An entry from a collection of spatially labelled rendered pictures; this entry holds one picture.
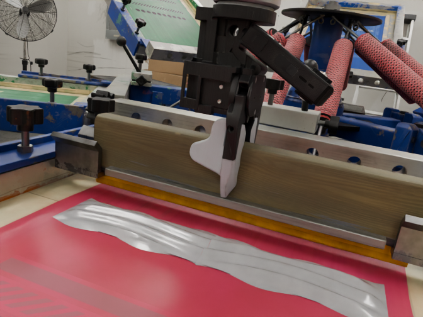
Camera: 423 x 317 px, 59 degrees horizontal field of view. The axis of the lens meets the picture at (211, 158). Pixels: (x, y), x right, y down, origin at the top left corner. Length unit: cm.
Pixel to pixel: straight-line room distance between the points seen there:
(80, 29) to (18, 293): 558
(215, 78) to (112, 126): 16
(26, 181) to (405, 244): 45
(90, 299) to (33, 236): 12
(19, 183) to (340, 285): 39
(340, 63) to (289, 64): 60
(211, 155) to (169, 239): 11
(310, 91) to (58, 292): 30
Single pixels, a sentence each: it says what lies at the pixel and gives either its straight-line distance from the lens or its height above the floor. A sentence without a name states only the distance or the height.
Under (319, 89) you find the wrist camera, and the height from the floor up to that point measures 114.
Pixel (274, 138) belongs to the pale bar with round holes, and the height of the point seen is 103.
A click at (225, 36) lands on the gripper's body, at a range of 44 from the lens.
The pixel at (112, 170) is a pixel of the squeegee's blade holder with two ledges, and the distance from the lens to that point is 51.
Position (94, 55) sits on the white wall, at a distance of 571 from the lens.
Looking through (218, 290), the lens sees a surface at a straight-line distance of 36.
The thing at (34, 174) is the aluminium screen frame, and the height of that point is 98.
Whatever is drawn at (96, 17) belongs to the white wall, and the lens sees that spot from 570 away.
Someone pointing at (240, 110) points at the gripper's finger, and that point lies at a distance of 40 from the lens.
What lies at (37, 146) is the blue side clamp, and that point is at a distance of 58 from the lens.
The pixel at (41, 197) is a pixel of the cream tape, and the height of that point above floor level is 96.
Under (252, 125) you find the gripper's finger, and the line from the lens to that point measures 46.
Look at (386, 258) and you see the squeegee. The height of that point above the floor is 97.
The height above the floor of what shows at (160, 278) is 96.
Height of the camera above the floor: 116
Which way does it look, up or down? 16 degrees down
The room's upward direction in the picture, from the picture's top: 8 degrees clockwise
